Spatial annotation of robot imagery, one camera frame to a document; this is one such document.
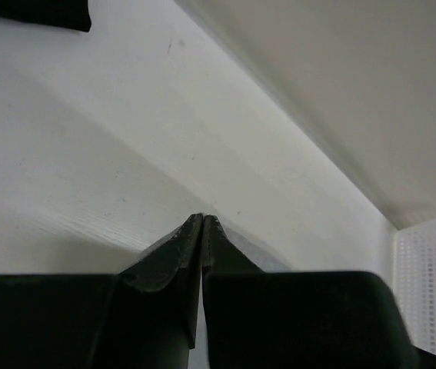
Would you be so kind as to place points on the grey tank top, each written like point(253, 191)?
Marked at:
point(256, 253)

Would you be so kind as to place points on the black folded tank top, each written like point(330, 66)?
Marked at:
point(69, 14)

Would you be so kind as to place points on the white plastic basket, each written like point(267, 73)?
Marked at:
point(414, 281)

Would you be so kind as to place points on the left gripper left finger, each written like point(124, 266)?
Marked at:
point(142, 317)

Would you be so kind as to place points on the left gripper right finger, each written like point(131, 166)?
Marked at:
point(315, 319)

